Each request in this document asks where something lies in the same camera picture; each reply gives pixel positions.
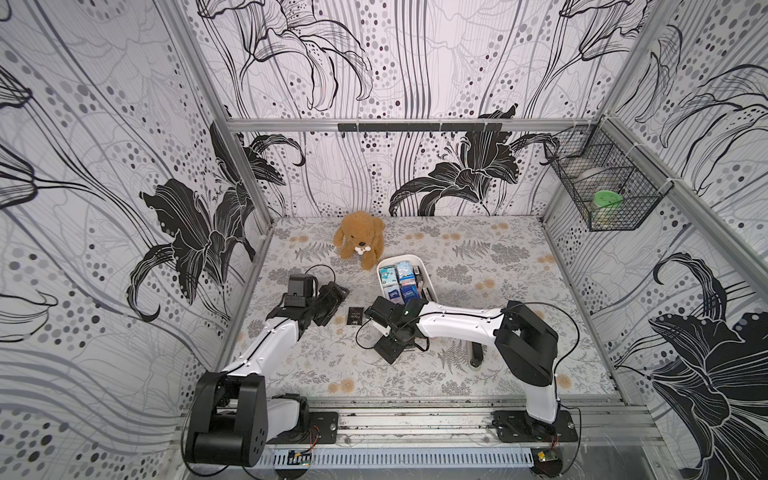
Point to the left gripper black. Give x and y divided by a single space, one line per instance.
335 298

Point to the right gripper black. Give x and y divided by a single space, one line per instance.
395 341

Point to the pink Tempo tissue pack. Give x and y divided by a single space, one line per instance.
393 294

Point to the blue Tempo tissue pack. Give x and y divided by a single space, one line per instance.
409 292

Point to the light blue tissue pack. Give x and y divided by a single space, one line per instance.
405 273

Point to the teal cartoon tissue pack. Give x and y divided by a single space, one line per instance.
388 275

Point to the black Face tissue pack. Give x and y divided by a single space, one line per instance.
419 279

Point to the grey black stapler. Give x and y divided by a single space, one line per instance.
476 355

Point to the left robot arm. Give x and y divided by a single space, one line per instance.
232 419

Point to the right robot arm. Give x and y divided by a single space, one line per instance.
528 345

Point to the white plastic storage box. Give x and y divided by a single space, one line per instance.
428 292

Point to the brown teddy bear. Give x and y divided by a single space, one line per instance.
360 234

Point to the green lidded cup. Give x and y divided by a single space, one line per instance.
604 207

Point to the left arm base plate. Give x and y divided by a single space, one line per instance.
322 429

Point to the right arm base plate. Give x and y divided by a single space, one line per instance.
516 426

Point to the white slotted cable duct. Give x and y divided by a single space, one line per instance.
394 458

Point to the black wire basket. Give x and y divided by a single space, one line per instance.
587 159

